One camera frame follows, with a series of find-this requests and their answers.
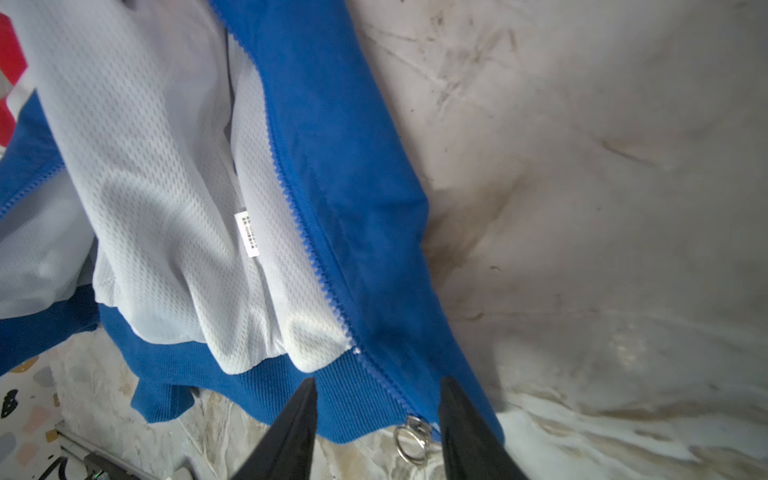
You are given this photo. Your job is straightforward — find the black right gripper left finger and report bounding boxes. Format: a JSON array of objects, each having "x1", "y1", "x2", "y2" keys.
[{"x1": 233, "y1": 378, "x2": 318, "y2": 480}]

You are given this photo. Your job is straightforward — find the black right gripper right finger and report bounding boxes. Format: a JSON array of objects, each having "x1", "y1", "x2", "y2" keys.
[{"x1": 438, "y1": 376, "x2": 527, "y2": 480}]

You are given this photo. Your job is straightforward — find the blue red white jacket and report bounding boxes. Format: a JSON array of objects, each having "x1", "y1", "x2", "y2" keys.
[{"x1": 1, "y1": 1, "x2": 503, "y2": 443}]

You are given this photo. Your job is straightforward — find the silver zipper pull ring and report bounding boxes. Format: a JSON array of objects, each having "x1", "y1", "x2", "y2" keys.
[{"x1": 393, "y1": 415, "x2": 434, "y2": 468}]

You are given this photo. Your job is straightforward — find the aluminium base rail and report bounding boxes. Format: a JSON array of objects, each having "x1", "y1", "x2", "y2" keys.
[{"x1": 36, "y1": 422, "x2": 154, "y2": 479}]

